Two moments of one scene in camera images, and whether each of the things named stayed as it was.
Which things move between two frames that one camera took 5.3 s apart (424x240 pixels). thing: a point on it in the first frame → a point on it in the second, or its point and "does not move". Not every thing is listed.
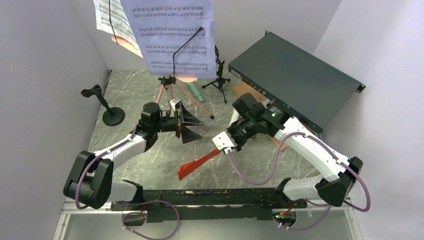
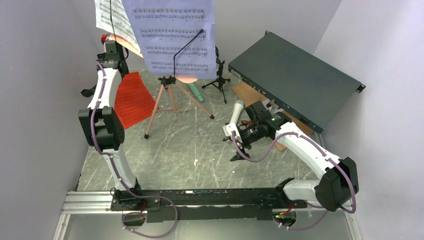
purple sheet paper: (175, 36) does not move
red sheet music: (184, 168) → (134, 103)
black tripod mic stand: (219, 83) does not move
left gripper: (186, 118) → (102, 57)
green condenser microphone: (193, 87) does not move
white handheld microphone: (235, 117) does not move
